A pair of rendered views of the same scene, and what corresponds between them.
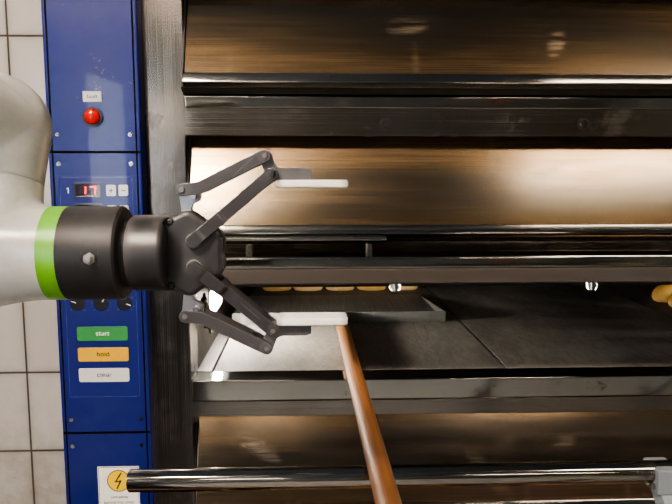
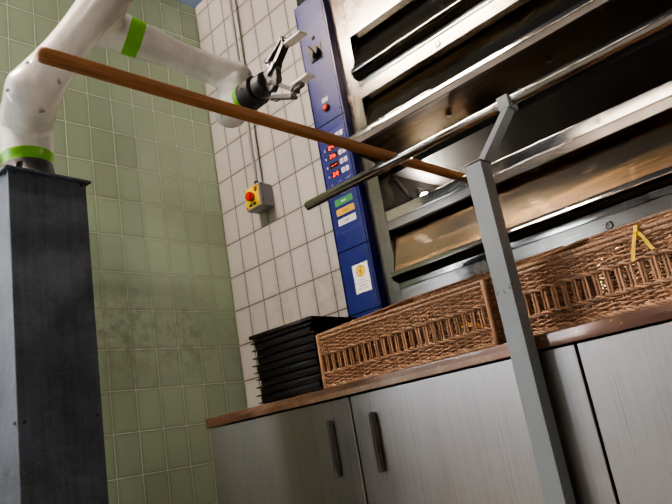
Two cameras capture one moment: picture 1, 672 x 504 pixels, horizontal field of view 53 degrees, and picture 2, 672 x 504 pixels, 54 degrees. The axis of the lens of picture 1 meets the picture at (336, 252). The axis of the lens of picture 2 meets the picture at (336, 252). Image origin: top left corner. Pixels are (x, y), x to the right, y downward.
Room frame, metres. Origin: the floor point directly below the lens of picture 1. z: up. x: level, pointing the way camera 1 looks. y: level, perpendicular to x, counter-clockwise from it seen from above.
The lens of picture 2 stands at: (-0.52, -1.14, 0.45)
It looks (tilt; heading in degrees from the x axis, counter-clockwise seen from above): 16 degrees up; 44
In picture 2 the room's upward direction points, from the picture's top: 10 degrees counter-clockwise
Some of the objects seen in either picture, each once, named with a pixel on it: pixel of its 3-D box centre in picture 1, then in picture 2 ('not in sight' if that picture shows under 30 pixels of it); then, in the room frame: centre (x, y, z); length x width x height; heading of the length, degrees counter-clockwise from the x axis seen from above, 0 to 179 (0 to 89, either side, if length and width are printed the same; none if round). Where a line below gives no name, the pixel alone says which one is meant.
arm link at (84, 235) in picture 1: (103, 252); (254, 93); (0.66, 0.23, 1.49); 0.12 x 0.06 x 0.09; 2
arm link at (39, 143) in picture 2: not in sight; (27, 131); (0.08, 0.48, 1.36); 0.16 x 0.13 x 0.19; 76
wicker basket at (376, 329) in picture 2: not in sight; (446, 316); (0.95, -0.07, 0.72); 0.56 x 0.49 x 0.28; 92
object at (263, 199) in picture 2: not in sight; (258, 198); (1.14, 0.87, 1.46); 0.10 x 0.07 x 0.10; 92
